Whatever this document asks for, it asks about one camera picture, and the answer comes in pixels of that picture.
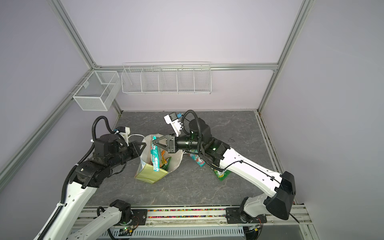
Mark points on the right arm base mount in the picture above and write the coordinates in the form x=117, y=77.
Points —
x=235, y=216

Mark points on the white mesh basket, small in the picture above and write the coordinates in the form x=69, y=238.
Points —
x=98, y=91

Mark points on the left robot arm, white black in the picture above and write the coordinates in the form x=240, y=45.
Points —
x=109, y=150

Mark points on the teal Fox's mint bag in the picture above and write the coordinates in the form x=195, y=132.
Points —
x=197, y=159

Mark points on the white wire basket, long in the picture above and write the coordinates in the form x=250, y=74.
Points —
x=167, y=78

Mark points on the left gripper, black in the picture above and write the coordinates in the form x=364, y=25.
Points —
x=136, y=151

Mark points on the orange Fox's candy bag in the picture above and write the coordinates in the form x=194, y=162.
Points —
x=164, y=160

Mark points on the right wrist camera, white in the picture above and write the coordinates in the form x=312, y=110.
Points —
x=173, y=120

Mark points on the paper bag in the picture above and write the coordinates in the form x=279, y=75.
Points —
x=145, y=172

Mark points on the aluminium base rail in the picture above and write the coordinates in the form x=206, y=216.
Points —
x=205, y=216

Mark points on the white vented cable duct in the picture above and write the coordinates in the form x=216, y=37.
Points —
x=178, y=233

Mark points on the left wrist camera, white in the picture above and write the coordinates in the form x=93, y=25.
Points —
x=124, y=132

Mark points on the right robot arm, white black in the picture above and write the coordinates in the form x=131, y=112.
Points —
x=191, y=133

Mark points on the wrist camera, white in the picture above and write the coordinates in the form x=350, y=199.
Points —
x=173, y=120
x=124, y=132

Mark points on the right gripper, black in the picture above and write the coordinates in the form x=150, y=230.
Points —
x=170, y=146

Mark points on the green snack bag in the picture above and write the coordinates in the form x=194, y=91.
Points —
x=167, y=163

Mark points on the yellow green Fox's bag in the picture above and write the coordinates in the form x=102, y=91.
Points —
x=221, y=175

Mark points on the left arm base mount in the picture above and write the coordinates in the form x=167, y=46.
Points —
x=135, y=217

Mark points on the teal white candy bag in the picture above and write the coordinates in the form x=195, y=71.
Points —
x=155, y=157

